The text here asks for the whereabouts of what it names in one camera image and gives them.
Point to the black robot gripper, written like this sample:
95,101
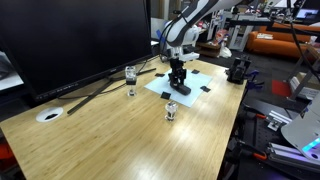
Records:
176,65

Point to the black felt eraser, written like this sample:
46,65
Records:
184,90

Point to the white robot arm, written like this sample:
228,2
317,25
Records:
190,35

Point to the white whiteboard sheet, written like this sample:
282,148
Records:
197,83

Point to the black tape square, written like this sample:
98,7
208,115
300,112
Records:
205,88
165,95
195,71
159,75

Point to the blue clamp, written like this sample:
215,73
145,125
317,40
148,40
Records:
255,81

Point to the black monitor stand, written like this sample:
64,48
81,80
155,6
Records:
90,98

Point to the red floor box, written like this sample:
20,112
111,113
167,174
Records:
281,88

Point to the orange sofa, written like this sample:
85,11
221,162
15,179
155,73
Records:
280,43

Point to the large black computer monitor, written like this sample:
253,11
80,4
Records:
73,40

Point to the aluminium extrusion bar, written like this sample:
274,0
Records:
286,155

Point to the white device with light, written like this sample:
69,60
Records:
303,130

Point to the laptop screen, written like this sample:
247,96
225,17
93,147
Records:
306,13

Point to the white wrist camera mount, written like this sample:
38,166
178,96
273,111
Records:
190,56

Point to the silver metal bracket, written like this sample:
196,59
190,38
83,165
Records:
278,120

